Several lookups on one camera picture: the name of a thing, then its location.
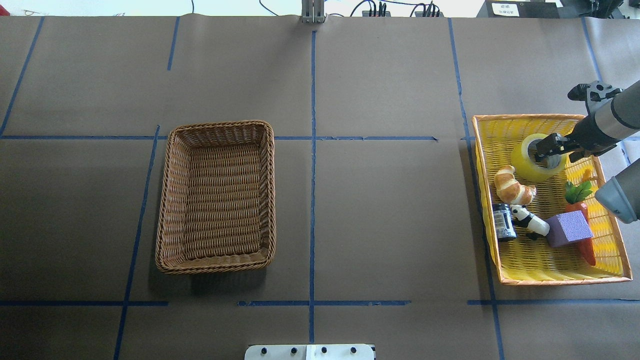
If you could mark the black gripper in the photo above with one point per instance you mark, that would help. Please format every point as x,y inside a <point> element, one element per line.
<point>583,134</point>

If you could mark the yellow tape roll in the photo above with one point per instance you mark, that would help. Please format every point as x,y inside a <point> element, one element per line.
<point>525,165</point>

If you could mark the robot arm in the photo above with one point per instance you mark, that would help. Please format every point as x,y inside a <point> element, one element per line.
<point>613,115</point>

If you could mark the yellow woven plastic basket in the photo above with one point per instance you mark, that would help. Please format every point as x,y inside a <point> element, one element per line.
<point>528,262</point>

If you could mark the brown wicker basket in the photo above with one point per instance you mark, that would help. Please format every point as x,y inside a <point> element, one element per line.
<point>217,208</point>

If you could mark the toy croissant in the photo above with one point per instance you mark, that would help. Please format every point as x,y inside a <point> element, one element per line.
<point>509,190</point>

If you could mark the toy carrot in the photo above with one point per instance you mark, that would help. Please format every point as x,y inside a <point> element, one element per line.
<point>575,196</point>

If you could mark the panda figurine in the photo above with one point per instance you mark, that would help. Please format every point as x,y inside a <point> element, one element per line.
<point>521,217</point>

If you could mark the purple foam cube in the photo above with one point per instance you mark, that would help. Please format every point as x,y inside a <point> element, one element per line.
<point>568,228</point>

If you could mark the small dark labelled can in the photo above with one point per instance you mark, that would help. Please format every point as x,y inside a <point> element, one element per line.
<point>503,223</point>

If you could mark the black box with label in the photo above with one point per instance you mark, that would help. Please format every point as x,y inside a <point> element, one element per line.
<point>518,9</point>

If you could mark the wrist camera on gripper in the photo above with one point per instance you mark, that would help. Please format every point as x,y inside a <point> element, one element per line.
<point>594,94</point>

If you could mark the aluminium frame post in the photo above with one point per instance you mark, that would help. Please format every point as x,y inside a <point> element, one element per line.
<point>313,11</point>

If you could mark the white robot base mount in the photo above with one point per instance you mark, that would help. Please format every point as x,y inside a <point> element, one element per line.
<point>340,351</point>

